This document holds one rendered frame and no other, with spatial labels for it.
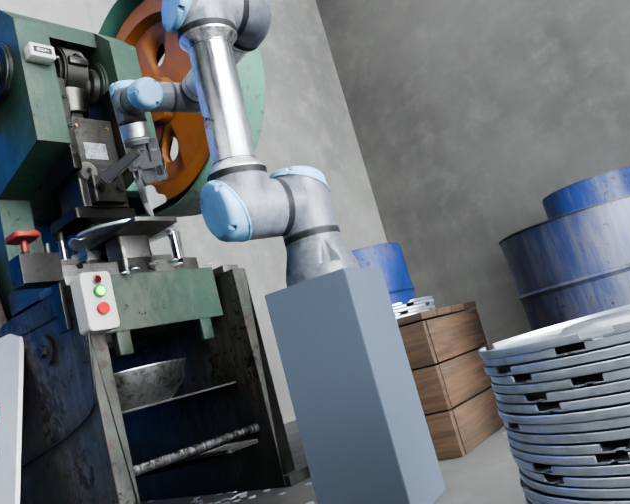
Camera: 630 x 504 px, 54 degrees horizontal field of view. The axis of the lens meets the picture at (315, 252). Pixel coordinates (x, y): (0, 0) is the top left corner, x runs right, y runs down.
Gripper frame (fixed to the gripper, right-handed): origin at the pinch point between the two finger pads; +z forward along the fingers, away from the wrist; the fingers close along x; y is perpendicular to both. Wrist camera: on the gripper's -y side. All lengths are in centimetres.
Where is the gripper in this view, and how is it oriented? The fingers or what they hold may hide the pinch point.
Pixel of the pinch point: (149, 215)
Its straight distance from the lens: 172.2
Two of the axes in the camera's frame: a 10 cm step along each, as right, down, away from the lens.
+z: 2.2, 9.6, 1.6
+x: -1.6, -1.2, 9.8
